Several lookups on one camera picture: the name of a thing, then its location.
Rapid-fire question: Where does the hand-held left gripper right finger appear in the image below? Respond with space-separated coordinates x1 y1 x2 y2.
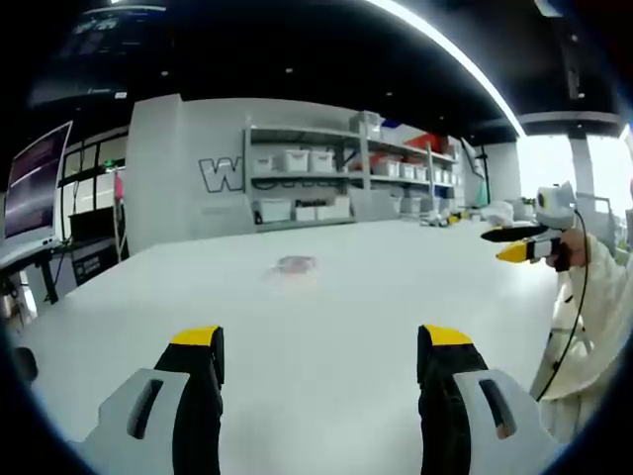
416 324 565 475

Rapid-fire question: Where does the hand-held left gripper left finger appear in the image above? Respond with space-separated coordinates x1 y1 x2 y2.
80 325 226 475

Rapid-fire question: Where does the clear resealable bag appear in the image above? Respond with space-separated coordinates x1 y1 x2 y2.
261 253 321 286

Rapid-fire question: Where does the person's right hand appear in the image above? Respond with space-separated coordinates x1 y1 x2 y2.
557 230 590 268

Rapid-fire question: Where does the black tripod stand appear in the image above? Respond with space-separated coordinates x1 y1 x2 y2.
473 147 492 208

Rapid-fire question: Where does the row of white storage bins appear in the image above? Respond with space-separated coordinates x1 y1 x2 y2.
251 147 459 223

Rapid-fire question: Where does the grey metal shelf rack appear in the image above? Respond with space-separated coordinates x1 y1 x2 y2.
241 111 464 234

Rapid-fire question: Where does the ceiling light strip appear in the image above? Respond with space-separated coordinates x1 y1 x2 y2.
368 0 526 138

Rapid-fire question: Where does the computer monitor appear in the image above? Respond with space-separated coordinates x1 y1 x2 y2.
3 120 74 249

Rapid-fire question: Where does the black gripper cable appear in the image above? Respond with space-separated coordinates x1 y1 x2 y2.
533 210 590 402

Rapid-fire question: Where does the black desk frame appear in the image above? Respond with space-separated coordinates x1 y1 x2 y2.
0 244 68 306

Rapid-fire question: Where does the white partition wall panel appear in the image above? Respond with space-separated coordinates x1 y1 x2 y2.
123 93 253 256

